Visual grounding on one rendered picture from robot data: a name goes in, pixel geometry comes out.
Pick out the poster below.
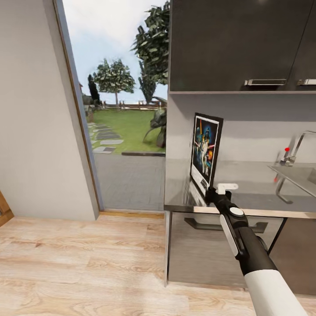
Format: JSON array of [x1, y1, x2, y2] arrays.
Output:
[[190, 112, 223, 198]]

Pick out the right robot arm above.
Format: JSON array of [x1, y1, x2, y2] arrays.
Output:
[[205, 183, 308, 316]]

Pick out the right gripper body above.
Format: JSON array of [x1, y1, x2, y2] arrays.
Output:
[[205, 191, 232, 208]]

